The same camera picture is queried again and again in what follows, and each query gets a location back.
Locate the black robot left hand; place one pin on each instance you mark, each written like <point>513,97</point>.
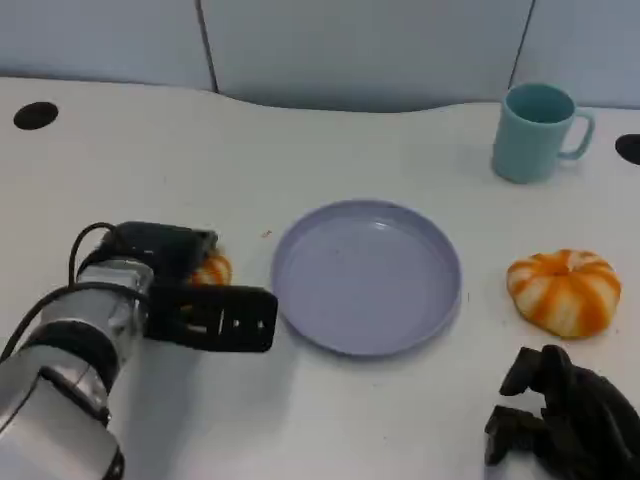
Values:
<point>160,250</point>

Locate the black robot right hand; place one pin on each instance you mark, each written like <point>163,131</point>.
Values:
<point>590,425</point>

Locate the orange white toy bread roll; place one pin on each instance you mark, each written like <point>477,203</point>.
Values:
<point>562,292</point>
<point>215,272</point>

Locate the lilac plate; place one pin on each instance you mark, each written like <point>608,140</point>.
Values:
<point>365,280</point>

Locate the pale green mug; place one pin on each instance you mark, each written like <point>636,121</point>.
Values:
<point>527,145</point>

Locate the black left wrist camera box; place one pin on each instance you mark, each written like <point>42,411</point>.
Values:
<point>220,320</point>

